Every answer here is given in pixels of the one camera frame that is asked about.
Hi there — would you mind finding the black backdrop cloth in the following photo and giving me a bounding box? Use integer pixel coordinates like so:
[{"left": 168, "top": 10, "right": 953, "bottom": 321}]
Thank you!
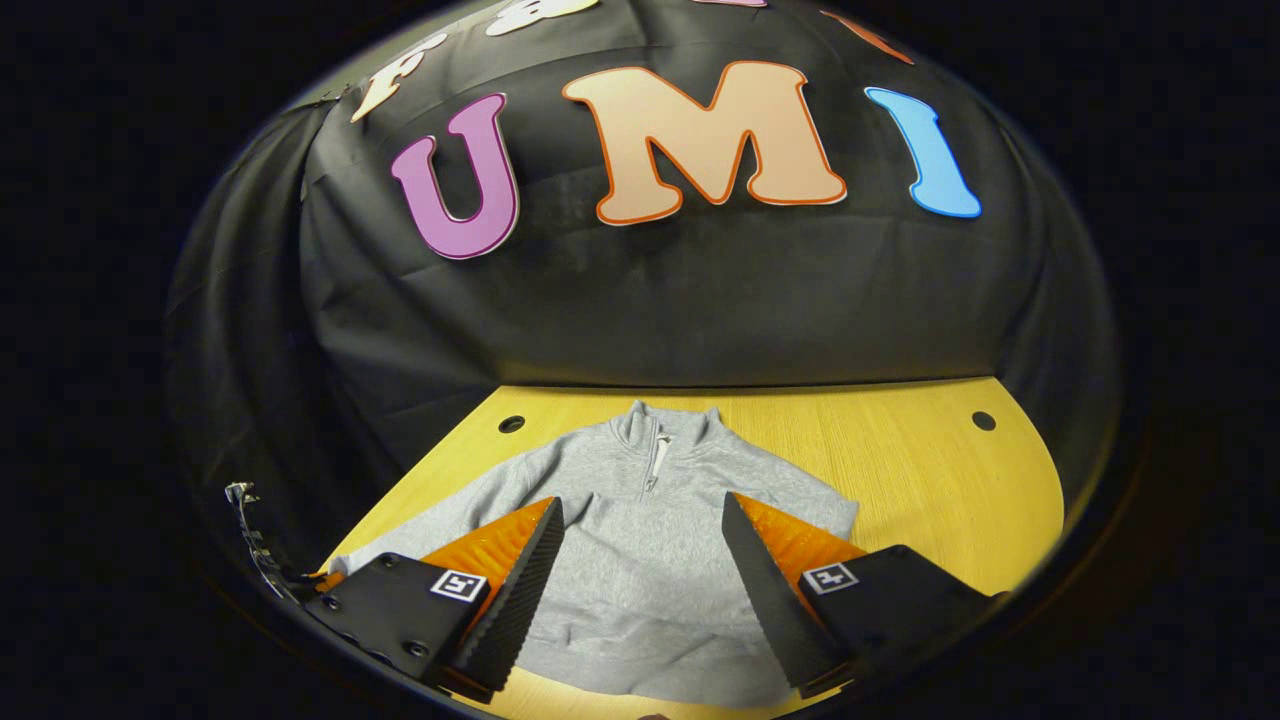
[{"left": 165, "top": 0, "right": 1121, "bottom": 591}]

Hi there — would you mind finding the grey zip-neck sweater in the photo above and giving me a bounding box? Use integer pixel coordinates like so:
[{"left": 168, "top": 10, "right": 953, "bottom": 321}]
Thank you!
[{"left": 328, "top": 400, "right": 861, "bottom": 711}]

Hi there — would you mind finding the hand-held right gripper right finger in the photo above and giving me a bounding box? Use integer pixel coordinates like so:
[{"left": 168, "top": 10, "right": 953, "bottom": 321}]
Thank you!
[{"left": 721, "top": 491, "right": 1008, "bottom": 700}]

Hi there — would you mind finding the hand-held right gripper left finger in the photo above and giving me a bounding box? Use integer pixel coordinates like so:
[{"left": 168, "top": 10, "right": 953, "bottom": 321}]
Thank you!
[{"left": 303, "top": 496, "right": 566, "bottom": 705}]

